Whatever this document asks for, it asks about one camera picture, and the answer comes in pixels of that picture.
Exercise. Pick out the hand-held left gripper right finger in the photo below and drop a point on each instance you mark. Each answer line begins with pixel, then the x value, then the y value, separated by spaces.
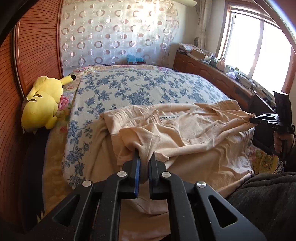
pixel 155 180

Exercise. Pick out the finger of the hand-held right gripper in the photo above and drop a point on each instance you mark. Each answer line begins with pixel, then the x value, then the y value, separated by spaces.
pixel 270 116
pixel 266 122

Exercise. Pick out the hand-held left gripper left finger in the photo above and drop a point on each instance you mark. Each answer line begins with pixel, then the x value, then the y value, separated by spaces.
pixel 137 176

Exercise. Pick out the beige printed t-shirt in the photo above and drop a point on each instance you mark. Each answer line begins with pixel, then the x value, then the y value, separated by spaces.
pixel 185 139

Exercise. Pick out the person's right forearm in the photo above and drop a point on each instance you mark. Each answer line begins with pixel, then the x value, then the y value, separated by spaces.
pixel 291 150

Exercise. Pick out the person's right hand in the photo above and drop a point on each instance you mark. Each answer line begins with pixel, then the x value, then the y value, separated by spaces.
pixel 278 142

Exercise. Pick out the black chair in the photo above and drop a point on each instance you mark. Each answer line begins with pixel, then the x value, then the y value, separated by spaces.
pixel 261 136

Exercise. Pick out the yellow patterned cushion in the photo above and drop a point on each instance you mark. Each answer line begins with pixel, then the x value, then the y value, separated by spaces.
pixel 266 160

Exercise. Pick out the green capped bottle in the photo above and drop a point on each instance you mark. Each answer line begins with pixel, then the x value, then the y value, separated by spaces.
pixel 237 72

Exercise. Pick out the crumpled white tissue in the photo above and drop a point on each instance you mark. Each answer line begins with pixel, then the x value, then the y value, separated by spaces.
pixel 231 74

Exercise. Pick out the small white jar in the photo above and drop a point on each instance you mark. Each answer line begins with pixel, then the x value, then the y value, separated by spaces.
pixel 228 68

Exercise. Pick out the pale pink jug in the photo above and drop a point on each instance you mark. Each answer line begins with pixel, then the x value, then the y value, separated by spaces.
pixel 222 64

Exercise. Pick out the wooden framed window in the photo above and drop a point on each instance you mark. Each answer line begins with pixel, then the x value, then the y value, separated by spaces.
pixel 242 46

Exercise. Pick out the long wooden cabinet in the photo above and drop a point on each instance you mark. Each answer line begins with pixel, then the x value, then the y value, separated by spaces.
pixel 208 71

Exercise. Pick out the person's grey pants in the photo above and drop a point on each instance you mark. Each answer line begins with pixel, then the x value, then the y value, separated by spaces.
pixel 266 208

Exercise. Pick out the open cardboard box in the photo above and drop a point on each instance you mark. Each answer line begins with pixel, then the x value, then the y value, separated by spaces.
pixel 200 55

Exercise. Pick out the folded floral cloth stack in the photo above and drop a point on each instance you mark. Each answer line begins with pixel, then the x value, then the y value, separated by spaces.
pixel 188 47

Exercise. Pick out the pale patterned window curtain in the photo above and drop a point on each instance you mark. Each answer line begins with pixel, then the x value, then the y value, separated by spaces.
pixel 202 23

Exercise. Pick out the small blue toy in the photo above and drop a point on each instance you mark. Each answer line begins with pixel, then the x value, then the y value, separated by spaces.
pixel 135 59

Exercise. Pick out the yellow plush toy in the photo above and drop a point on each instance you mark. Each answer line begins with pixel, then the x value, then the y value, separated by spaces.
pixel 41 102

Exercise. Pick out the circle patterned sheer curtain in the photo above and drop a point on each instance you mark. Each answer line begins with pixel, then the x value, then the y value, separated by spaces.
pixel 115 34

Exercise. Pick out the wooden louvered wardrobe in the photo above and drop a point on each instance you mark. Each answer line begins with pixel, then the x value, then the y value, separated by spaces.
pixel 34 46

